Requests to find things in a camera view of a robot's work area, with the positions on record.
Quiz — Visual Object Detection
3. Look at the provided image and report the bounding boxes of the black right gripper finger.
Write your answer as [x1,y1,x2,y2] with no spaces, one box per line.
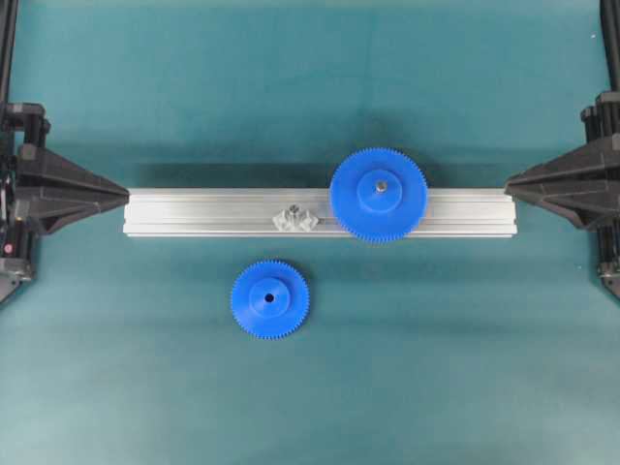
[505,136,619,193]
[505,188,619,231]

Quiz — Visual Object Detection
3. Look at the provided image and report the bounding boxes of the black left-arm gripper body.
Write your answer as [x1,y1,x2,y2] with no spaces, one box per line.
[1,103,50,303]

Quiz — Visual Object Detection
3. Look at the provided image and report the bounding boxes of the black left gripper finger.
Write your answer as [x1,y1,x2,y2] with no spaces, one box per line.
[18,187,130,235]
[17,143,129,196]

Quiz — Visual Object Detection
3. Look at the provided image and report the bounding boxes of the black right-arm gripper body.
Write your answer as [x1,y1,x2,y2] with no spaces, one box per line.
[579,89,620,297]

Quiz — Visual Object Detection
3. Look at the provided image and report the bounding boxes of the small blue plastic gear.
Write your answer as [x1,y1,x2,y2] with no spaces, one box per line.
[230,260,310,340]

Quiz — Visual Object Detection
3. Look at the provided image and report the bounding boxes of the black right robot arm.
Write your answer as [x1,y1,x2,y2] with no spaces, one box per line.
[505,1,619,296]

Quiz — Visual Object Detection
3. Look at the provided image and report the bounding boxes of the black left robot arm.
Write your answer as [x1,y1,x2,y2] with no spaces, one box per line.
[1,1,130,302]

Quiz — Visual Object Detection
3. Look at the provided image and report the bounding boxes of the large blue plastic gear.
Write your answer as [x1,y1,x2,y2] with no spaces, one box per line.
[329,147,428,244]

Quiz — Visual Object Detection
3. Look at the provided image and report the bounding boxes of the silver aluminium extrusion rail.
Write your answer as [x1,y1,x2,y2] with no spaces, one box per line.
[123,188,517,237]

